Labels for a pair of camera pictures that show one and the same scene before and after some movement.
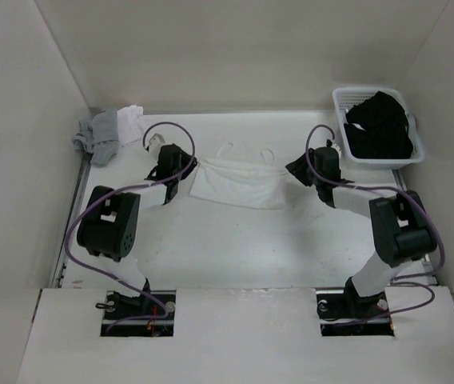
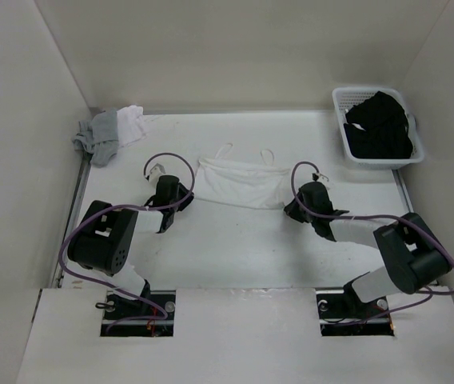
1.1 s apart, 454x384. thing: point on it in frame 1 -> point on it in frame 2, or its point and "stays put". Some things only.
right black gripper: [296, 168] -> [291, 210]
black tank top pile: [378, 127] stays put
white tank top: [254, 186] stays put
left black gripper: [189, 170] -> [185, 194]
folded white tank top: [129, 124] stays put
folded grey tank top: [98, 136] stays put
